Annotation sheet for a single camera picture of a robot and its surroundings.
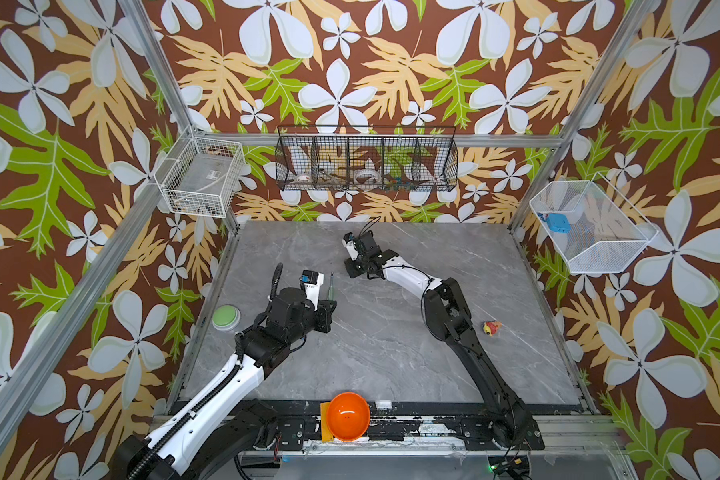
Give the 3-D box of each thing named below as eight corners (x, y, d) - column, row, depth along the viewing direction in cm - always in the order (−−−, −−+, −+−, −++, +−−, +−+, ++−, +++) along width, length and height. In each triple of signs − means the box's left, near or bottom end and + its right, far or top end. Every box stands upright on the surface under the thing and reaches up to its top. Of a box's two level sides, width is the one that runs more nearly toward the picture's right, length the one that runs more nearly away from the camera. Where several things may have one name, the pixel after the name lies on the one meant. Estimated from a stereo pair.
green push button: (211, 331, 95) (207, 326, 92) (219, 308, 100) (215, 303, 98) (236, 331, 95) (232, 326, 92) (242, 308, 100) (239, 303, 98)
